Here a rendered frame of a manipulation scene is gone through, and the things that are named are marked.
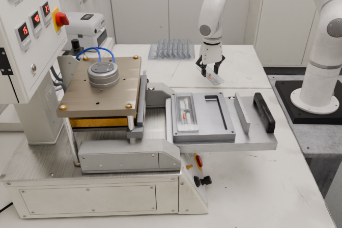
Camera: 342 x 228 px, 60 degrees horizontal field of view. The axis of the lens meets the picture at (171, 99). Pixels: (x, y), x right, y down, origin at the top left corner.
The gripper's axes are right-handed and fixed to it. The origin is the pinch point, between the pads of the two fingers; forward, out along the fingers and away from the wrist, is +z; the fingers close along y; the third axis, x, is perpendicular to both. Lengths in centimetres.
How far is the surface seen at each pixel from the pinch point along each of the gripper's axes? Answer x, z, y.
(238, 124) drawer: 53, -15, 21
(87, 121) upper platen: 46, -23, 61
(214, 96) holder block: 40.8, -16.7, 21.9
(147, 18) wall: -187, 37, -29
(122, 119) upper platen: 49, -23, 53
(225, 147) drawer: 59, -13, 28
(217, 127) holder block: 54, -16, 28
